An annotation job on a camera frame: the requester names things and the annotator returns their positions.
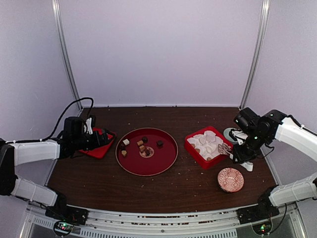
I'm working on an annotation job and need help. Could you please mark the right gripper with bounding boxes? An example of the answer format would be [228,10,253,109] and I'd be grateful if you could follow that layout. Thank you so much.
[232,130,269,164]

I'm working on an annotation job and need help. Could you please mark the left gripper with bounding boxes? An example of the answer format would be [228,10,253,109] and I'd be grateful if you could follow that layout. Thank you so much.
[73,128,116,150]

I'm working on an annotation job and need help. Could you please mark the metal serving tongs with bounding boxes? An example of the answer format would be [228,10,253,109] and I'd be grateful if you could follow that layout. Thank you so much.
[217,143,233,160]

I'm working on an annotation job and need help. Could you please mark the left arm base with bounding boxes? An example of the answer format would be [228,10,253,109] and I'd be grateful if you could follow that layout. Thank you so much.
[43,205,89,237]

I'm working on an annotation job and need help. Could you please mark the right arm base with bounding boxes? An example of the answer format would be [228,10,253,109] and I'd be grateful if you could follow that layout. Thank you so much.
[236,205,280,237]

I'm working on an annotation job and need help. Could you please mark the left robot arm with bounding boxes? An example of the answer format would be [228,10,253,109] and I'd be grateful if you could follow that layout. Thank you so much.
[0,129,116,220]

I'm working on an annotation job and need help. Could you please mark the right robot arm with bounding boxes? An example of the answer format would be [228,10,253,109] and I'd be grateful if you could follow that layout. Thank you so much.
[231,108,317,219]

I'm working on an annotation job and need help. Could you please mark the white square chocolate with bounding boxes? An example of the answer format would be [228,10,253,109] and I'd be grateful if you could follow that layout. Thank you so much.
[123,139,130,146]

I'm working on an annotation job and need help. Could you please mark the tan ridged chocolate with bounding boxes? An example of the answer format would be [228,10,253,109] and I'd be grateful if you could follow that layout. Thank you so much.
[137,140,144,146]

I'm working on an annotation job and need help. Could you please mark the red chocolate box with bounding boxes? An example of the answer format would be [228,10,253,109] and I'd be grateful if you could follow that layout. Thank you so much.
[184,126,233,170]

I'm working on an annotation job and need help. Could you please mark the red box lid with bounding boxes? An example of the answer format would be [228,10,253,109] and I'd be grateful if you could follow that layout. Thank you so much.
[78,127,117,160]

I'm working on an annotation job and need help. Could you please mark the grey green bowl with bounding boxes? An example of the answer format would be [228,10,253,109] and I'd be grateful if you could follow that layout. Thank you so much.
[223,127,239,144]

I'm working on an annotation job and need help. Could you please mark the red patterned bowl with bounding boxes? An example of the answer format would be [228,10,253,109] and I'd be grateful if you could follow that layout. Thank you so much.
[217,168,245,193]

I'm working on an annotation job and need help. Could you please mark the white paper cups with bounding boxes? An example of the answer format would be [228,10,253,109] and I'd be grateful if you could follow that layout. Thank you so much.
[186,130,228,162]

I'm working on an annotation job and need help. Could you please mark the round red tray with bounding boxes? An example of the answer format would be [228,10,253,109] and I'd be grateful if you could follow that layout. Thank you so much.
[115,127,179,177]

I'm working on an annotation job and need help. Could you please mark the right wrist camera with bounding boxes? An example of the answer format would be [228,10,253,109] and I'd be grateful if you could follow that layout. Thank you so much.
[232,107,260,145]

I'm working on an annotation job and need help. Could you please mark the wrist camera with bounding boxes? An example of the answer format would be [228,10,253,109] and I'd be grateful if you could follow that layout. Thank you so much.
[63,115,96,136]
[232,107,260,145]

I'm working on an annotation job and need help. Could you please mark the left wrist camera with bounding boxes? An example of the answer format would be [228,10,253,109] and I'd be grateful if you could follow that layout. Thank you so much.
[63,115,96,136]

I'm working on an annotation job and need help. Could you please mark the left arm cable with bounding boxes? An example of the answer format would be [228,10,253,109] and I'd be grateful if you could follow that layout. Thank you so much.
[4,97,95,143]

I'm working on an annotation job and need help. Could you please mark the front aluminium rail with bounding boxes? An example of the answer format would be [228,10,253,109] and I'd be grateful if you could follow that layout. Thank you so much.
[19,195,309,238]

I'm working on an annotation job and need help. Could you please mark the right aluminium post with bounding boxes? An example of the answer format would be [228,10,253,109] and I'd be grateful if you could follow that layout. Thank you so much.
[239,0,270,109]

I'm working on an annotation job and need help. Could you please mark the aluminium post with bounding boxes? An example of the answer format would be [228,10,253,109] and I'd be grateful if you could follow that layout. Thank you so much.
[239,0,270,109]
[52,0,80,100]

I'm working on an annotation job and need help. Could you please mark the left aluminium post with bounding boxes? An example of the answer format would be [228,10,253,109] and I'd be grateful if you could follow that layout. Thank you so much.
[52,0,80,100]

